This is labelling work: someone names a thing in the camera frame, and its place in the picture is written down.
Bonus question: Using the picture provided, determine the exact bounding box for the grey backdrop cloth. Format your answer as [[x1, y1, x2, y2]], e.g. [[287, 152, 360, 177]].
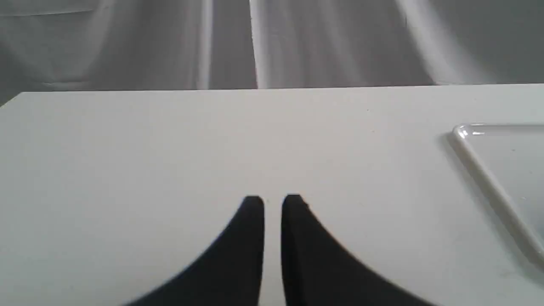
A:
[[0, 0, 544, 103]]

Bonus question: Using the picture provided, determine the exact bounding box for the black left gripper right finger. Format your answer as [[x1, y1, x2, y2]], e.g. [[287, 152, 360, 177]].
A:
[[280, 194, 428, 306]]

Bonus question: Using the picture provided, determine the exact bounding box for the white plastic tray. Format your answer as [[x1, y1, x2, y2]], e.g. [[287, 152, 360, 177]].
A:
[[451, 122, 544, 266]]

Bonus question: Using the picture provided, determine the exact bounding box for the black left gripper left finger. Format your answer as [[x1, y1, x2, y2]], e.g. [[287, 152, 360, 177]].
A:
[[131, 196, 265, 306]]

